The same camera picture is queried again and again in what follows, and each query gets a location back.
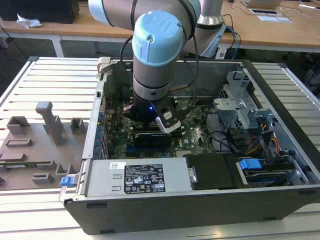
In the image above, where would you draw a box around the white rimmed desk hatch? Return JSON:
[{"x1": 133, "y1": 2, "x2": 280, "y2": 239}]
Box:
[{"x1": 249, "y1": 8, "x2": 280, "y2": 15}]

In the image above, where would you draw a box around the blue plastic case latch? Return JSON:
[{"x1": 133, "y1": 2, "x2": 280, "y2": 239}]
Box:
[{"x1": 60, "y1": 174, "x2": 77, "y2": 188}]

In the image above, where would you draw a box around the black air shroud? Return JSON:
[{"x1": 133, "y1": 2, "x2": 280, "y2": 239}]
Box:
[{"x1": 183, "y1": 153, "x2": 248, "y2": 191}]

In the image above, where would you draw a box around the metal disk bay cage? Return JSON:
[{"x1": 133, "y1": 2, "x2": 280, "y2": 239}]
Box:
[{"x1": 212, "y1": 69, "x2": 278, "y2": 131}]

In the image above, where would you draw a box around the green RAM stick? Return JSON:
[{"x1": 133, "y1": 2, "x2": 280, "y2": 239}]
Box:
[{"x1": 0, "y1": 161, "x2": 51, "y2": 169}]

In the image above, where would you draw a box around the small pale wrist camera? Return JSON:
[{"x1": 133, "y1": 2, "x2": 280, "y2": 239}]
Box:
[{"x1": 123, "y1": 103, "x2": 136, "y2": 115}]

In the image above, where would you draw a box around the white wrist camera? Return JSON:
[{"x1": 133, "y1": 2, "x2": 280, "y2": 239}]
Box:
[{"x1": 154, "y1": 107, "x2": 183, "y2": 134}]

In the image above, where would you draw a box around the silver power supply unit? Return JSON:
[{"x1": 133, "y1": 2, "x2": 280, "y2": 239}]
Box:
[{"x1": 74, "y1": 158, "x2": 198, "y2": 201}]

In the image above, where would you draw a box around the grey case release latch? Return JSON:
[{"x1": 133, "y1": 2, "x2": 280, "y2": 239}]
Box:
[{"x1": 96, "y1": 56, "x2": 113, "y2": 75}]

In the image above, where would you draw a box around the green motherboard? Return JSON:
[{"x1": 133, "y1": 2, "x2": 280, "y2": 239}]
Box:
[{"x1": 103, "y1": 96, "x2": 218, "y2": 160}]

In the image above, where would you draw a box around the black graphics card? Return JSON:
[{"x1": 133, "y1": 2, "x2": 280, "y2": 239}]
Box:
[{"x1": 133, "y1": 131, "x2": 173, "y2": 152}]

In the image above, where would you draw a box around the black computer box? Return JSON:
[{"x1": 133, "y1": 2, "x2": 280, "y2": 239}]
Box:
[{"x1": 0, "y1": 0, "x2": 80, "y2": 25}]

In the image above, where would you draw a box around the blue disk carrier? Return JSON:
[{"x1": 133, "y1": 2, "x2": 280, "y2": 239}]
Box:
[{"x1": 238, "y1": 158, "x2": 263, "y2": 174}]

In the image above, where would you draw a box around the wooden desk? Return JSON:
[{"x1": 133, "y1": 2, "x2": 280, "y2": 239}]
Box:
[{"x1": 0, "y1": 0, "x2": 320, "y2": 55}]

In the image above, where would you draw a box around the black open PC case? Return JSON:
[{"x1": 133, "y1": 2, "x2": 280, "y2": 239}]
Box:
[{"x1": 63, "y1": 56, "x2": 320, "y2": 236}]

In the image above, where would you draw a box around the crumpled white paper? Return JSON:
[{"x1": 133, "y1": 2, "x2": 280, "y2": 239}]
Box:
[{"x1": 16, "y1": 12, "x2": 43, "y2": 29}]

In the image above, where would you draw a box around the grey parts rack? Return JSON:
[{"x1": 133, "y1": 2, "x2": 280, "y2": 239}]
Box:
[{"x1": 0, "y1": 101, "x2": 91, "y2": 192}]

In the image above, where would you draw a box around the white paper sheet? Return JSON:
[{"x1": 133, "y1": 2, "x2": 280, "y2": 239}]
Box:
[{"x1": 256, "y1": 14, "x2": 293, "y2": 24}]

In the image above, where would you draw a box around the coloured power wire bundle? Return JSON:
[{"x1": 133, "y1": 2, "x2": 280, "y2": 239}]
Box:
[{"x1": 246, "y1": 134, "x2": 280, "y2": 157}]

